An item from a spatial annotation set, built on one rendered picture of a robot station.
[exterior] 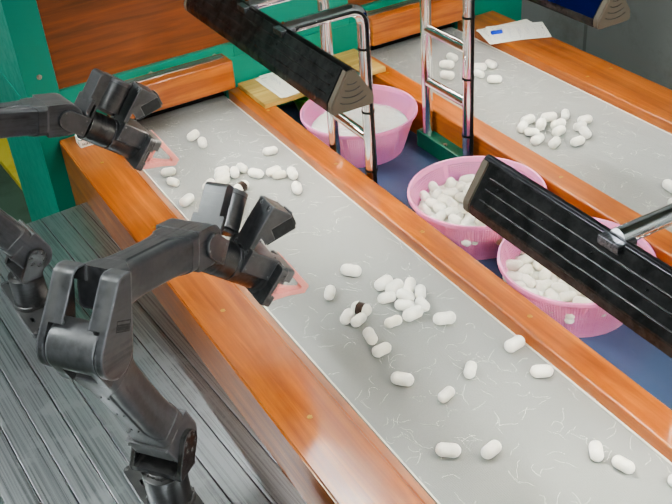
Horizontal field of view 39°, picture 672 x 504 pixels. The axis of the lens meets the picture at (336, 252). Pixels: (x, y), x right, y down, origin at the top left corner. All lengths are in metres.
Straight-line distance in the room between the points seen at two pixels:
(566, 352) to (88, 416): 0.76
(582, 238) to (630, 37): 2.36
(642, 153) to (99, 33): 1.19
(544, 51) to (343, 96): 1.00
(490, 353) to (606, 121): 0.82
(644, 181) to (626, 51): 1.56
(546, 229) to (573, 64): 1.25
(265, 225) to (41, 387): 0.53
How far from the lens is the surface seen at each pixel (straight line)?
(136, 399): 1.23
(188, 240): 1.26
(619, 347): 1.66
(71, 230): 2.09
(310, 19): 1.74
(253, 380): 1.46
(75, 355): 1.13
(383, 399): 1.45
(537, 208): 1.20
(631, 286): 1.10
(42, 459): 1.58
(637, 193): 1.94
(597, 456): 1.36
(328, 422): 1.38
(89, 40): 2.22
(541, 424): 1.41
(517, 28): 2.60
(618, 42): 3.52
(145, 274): 1.19
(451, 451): 1.35
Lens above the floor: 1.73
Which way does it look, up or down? 34 degrees down
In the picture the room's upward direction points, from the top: 5 degrees counter-clockwise
